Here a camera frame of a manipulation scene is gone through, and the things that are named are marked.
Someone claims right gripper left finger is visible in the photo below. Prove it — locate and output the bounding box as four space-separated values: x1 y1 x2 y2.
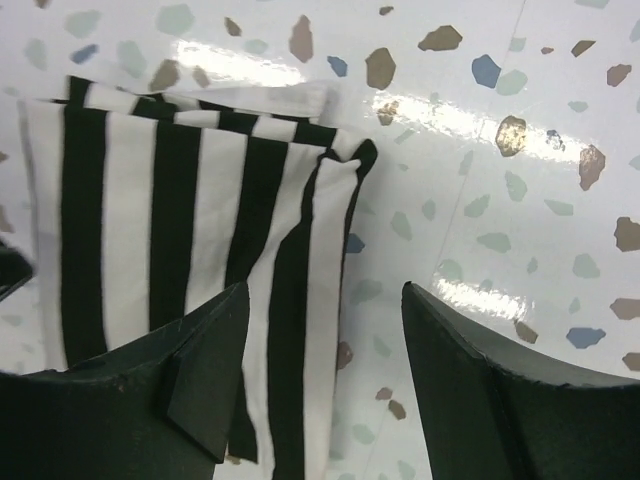
1 283 249 479

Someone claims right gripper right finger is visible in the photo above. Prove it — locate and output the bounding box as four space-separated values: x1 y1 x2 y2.
401 282 639 479

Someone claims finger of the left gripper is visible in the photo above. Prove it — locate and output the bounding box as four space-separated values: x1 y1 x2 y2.
0 241 34 301

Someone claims black white striped tank top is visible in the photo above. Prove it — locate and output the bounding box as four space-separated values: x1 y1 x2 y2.
23 86 378 479

